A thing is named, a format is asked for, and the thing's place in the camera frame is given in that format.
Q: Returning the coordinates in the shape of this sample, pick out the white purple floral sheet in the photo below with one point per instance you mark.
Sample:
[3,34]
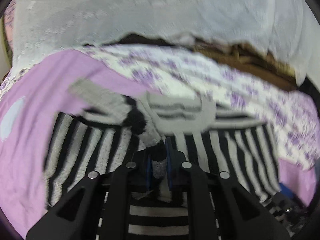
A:
[200,80]

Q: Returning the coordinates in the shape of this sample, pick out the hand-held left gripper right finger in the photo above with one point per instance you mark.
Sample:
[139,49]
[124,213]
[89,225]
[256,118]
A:
[170,171]

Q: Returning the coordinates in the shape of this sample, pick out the brown cloth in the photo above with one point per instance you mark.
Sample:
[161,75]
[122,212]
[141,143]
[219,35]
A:
[255,62]

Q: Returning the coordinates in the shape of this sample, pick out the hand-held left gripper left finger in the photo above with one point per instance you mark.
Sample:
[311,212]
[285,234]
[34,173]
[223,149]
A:
[149,173]

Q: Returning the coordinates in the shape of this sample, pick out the white lace cloth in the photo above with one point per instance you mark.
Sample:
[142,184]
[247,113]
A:
[150,10]

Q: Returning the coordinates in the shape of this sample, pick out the black grey striped sweater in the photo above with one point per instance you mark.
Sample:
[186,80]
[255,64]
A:
[110,142]

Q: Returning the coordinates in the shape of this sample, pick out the dark cloth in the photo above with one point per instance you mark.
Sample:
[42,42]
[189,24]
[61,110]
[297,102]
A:
[145,39]

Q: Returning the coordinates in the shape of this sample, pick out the purple bed sheet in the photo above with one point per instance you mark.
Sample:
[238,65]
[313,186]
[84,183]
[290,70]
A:
[50,92]

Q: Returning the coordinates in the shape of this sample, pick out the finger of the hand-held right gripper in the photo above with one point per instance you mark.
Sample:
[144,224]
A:
[285,200]

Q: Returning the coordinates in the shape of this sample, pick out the pink floral fabric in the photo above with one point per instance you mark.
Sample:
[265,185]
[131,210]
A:
[8,27]

